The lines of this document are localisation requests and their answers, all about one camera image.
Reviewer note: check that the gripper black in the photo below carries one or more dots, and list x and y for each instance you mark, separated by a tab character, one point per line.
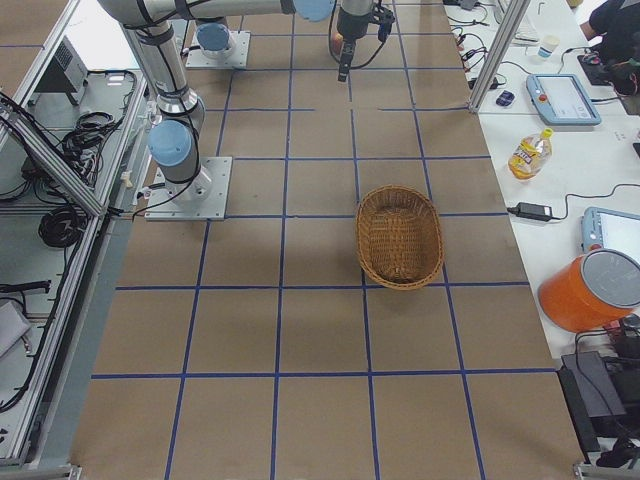
349	26

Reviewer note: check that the red yellow apple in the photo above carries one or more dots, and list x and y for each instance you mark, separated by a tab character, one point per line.
336	43

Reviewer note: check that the wicker basket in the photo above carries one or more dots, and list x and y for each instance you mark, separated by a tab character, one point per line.
398	238

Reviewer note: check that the paper cup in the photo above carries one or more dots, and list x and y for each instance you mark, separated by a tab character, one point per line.
547	45

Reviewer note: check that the orange juice bottle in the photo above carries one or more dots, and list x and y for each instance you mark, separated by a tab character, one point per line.
531	154

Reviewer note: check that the blue teach pendant far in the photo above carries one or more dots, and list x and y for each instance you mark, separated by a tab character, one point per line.
561	100

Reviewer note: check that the blue teach pendant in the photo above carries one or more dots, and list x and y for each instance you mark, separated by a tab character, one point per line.
610	229
561	100

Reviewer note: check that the black power adapter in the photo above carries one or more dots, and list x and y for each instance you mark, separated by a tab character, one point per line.
531	211

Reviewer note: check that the person in black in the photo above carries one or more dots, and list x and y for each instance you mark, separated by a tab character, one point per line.
616	22

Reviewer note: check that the grey control box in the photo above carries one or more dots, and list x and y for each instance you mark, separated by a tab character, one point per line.
66	74

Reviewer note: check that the blue teach pendant near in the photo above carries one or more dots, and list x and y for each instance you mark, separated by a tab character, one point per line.
610	229

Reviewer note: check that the orange bucket grey lid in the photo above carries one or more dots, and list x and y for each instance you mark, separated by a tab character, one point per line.
595	289

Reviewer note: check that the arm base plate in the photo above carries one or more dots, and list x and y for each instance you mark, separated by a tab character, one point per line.
204	199
233	56

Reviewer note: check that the aluminium frame post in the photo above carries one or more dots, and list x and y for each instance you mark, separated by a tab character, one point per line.
501	42

